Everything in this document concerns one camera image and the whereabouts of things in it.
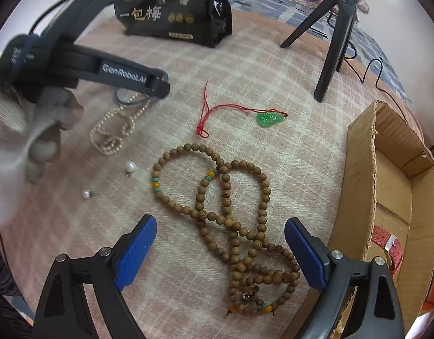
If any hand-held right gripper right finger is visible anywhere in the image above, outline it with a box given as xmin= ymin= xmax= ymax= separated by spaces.
xmin=284 ymin=218 xmax=404 ymax=339

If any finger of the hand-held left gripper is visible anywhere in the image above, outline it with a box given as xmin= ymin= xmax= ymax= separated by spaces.
xmin=146 ymin=69 xmax=170 ymax=99

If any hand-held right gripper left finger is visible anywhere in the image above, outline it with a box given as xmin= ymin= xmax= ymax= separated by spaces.
xmin=33 ymin=214 xmax=157 ymax=339

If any white pearl necklace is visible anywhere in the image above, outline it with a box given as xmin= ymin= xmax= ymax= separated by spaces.
xmin=90 ymin=94 xmax=152 ymax=156

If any person's left hand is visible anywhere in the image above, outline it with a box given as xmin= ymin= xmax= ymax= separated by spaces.
xmin=0 ymin=88 xmax=84 ymax=227

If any black printed snack bag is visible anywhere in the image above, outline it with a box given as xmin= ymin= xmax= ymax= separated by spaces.
xmin=114 ymin=0 xmax=233 ymax=49

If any cardboard box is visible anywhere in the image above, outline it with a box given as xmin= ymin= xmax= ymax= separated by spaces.
xmin=326 ymin=101 xmax=434 ymax=339

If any pink plaid blanket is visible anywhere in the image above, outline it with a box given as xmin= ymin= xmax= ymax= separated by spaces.
xmin=0 ymin=9 xmax=426 ymax=339

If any person's dark clothing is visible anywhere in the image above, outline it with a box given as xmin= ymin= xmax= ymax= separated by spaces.
xmin=0 ymin=244 xmax=34 ymax=339

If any black tripod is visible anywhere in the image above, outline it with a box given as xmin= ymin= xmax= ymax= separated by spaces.
xmin=280 ymin=0 xmax=362 ymax=104

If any dark hair tie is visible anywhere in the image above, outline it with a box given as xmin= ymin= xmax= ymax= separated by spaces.
xmin=114 ymin=90 xmax=149 ymax=107

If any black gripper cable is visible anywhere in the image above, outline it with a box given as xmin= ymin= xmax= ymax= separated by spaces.
xmin=28 ymin=0 xmax=112 ymax=32

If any red watch strap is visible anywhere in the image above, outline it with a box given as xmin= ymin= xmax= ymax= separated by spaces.
xmin=367 ymin=224 xmax=404 ymax=283

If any long wooden bead necklace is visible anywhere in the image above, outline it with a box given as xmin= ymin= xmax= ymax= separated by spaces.
xmin=152 ymin=143 xmax=301 ymax=316

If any green jade pendant red cord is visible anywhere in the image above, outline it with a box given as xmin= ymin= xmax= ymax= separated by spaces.
xmin=196 ymin=81 xmax=289 ymax=138

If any thin black cable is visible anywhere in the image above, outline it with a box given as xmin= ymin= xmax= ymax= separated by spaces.
xmin=323 ymin=0 xmax=434 ymax=149

